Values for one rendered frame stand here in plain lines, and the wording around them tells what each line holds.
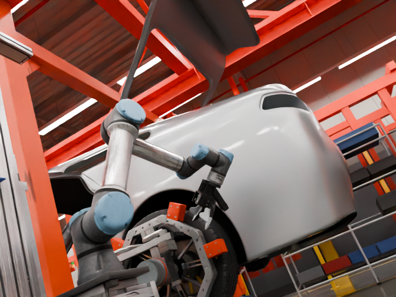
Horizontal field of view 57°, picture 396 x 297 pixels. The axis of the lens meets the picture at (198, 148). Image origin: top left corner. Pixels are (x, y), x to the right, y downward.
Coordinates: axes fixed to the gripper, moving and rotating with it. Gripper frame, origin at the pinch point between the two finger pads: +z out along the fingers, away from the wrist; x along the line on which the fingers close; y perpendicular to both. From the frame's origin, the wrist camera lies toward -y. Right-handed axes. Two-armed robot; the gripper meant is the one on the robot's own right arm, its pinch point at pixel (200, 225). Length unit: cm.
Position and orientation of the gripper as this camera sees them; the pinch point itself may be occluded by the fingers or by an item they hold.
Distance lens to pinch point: 166.6
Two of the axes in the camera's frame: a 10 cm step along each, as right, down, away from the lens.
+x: 3.6, 0.6, -9.3
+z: -4.0, 9.1, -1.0
